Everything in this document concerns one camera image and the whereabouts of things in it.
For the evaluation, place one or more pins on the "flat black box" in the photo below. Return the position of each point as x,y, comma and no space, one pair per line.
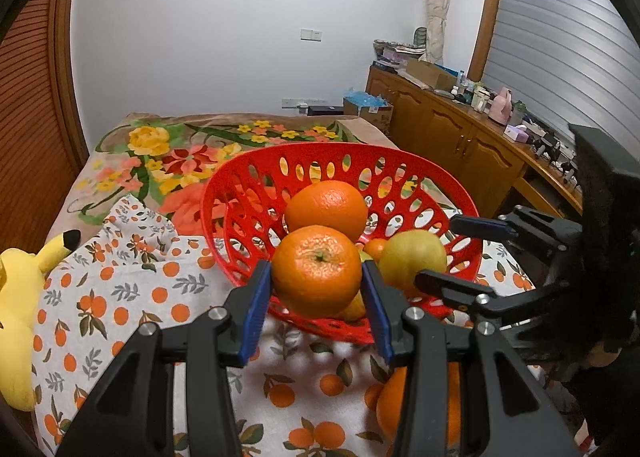
325,111

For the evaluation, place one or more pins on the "orange-print white tablecloth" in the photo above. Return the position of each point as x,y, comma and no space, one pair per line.
125,297

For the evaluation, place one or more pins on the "small mandarin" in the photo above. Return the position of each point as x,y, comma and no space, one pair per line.
316,272
376,247

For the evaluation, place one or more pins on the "white wall switch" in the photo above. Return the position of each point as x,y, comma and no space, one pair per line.
311,34

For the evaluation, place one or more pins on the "grey window blind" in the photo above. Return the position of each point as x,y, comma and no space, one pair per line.
550,37

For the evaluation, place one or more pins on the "pale curtain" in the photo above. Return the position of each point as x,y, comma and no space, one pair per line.
440,12

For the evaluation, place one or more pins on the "yellow-green lemon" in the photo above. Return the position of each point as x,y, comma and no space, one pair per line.
412,257

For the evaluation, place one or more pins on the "large orange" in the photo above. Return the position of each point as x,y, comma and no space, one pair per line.
390,407
325,209

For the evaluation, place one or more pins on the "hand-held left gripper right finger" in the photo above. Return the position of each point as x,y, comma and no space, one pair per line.
377,312

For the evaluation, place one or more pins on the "white power strip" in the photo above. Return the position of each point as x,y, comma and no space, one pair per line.
305,103

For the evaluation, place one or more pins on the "wooden louvred wardrobe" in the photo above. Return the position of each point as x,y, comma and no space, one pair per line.
30,112

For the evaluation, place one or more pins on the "yellow plush toy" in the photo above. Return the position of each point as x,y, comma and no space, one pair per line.
15,317

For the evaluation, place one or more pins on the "pink tissue box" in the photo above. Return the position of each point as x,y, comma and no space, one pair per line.
517,133

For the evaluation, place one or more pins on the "floral blanket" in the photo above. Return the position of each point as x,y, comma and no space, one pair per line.
150,152

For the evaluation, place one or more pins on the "wooden window frame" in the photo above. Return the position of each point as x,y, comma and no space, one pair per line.
487,12

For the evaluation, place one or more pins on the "large yellow-green citrus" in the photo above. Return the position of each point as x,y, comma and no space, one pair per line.
356,309

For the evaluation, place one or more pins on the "stack of papers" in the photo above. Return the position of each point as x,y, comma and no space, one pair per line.
397,54

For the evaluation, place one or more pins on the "pink bottle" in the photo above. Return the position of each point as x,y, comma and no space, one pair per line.
500,107

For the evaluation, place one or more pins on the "black mini tripod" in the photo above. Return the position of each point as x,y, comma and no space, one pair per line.
550,152

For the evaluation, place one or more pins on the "open cardboard box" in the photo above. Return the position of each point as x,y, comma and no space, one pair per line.
430,74

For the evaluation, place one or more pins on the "cardboard box with blue bags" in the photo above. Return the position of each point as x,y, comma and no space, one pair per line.
370,112

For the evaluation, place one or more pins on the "row of small bottles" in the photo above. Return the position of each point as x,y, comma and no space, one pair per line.
472,97

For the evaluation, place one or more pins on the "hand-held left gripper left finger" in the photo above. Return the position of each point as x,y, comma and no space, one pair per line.
255,312

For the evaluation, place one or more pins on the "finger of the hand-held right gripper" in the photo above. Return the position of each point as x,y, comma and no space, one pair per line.
455,289
500,228

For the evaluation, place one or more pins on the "wooden sideboard cabinet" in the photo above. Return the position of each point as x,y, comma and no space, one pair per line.
440,132

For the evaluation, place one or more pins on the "red plastic basket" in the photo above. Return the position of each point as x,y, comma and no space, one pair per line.
240,177

